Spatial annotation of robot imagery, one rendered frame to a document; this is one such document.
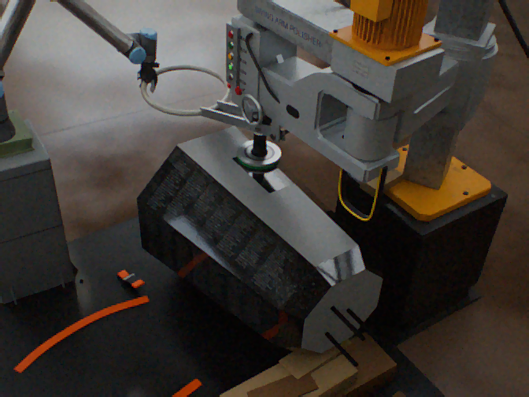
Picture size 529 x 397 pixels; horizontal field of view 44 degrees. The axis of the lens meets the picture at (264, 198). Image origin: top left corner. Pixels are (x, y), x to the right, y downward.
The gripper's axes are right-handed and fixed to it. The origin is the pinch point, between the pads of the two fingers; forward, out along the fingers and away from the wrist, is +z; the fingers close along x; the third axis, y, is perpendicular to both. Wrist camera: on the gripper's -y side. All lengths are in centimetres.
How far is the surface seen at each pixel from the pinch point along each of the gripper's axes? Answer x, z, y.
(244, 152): 70, -8, 40
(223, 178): 67, -5, 60
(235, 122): 63, -21, 36
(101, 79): -105, 98, -136
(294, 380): 128, 47, 115
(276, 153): 85, -10, 35
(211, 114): 46, -13, 24
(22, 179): -25, 12, 86
